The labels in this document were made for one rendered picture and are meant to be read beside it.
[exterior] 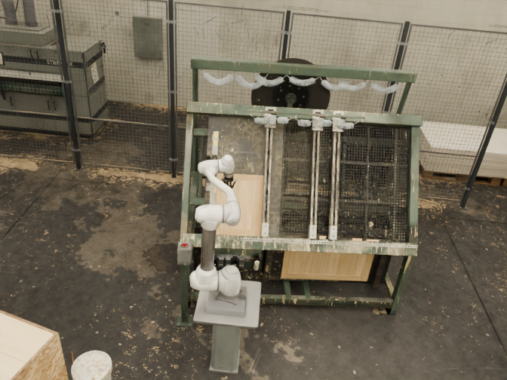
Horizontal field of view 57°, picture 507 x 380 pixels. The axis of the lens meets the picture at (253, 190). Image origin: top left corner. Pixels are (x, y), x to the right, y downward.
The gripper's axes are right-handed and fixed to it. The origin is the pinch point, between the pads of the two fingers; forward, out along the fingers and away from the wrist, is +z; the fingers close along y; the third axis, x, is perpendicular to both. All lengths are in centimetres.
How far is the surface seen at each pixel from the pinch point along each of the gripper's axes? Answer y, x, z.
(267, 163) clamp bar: -22.7, -43.6, 8.5
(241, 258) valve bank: -20, 37, 51
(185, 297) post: 25, 73, 83
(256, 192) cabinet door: -18.4, -19.6, 24.5
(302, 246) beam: -70, 10, 52
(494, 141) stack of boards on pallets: -320, -360, 226
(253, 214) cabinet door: -20.1, -2.4, 35.4
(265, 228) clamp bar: -34, 7, 38
